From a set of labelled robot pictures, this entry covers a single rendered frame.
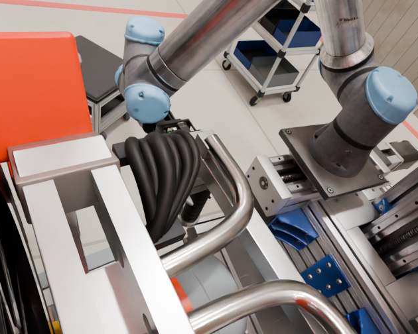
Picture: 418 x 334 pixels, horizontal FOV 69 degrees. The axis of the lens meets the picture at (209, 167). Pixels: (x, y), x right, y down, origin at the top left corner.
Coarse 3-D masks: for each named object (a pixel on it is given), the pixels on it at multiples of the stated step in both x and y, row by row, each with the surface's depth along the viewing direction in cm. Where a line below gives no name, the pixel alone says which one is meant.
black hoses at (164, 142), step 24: (120, 144) 41; (144, 144) 34; (168, 144) 35; (192, 144) 36; (144, 168) 33; (168, 168) 33; (192, 168) 36; (144, 192) 33; (168, 192) 33; (168, 216) 34; (168, 240) 34
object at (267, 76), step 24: (312, 0) 171; (264, 24) 201; (288, 24) 196; (312, 24) 205; (240, 48) 233; (264, 48) 246; (288, 48) 193; (312, 48) 204; (240, 72) 225; (264, 72) 222; (288, 72) 231; (288, 96) 235
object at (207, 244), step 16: (208, 144) 42; (224, 160) 40; (224, 176) 40; (240, 176) 39; (240, 192) 38; (240, 208) 36; (224, 224) 34; (240, 224) 35; (192, 240) 32; (208, 240) 32; (224, 240) 33; (160, 256) 30; (176, 256) 30; (192, 256) 31; (208, 256) 32; (176, 272) 30
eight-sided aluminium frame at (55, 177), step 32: (32, 160) 20; (64, 160) 21; (96, 160) 21; (32, 192) 19; (64, 192) 20; (96, 192) 21; (128, 192) 21; (32, 224) 18; (64, 224) 18; (128, 224) 19; (64, 256) 17; (128, 256) 18; (64, 288) 16; (160, 288) 17; (64, 320) 15; (96, 320) 15; (160, 320) 16
